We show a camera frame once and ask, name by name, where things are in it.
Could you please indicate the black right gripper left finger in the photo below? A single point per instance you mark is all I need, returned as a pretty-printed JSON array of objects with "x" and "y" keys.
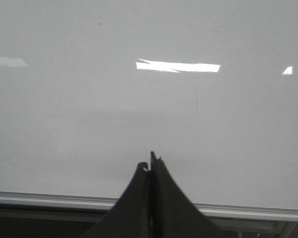
[{"x": 129, "y": 217}]

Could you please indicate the white whiteboard with aluminium frame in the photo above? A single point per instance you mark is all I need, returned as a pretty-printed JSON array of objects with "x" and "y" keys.
[{"x": 88, "y": 88}]

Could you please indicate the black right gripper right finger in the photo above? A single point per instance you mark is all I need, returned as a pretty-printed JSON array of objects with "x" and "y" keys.
[{"x": 173, "y": 214}]

